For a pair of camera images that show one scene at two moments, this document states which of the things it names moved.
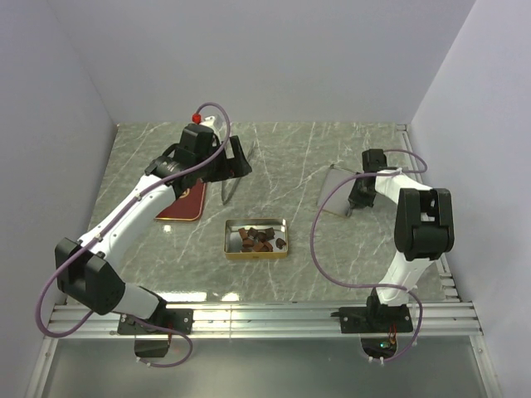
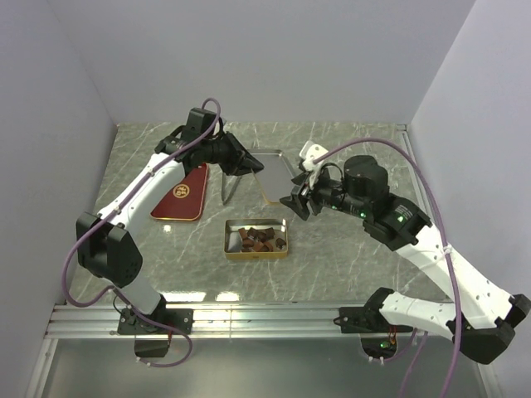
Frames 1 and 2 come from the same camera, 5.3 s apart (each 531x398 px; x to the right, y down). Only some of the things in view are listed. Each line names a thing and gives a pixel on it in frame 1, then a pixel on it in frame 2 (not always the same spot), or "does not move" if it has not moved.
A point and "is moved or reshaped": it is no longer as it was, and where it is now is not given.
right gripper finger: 349,211 to 298,205
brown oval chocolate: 247,243 does not move
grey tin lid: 338,201 is moved or reshaped
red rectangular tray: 188,208 does not move
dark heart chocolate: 280,243 does not move
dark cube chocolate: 270,233 does not move
